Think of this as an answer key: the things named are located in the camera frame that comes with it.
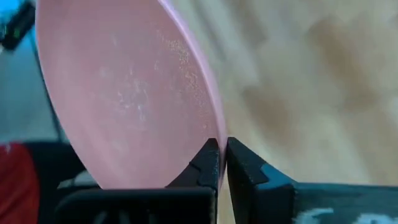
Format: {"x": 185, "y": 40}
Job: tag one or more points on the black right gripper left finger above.
{"x": 155, "y": 207}

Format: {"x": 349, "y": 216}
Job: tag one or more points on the dusty pink plate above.
{"x": 124, "y": 93}

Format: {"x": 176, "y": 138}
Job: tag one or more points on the red blurred object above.
{"x": 18, "y": 186}

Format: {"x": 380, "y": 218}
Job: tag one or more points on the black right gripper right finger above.
{"x": 280, "y": 205}

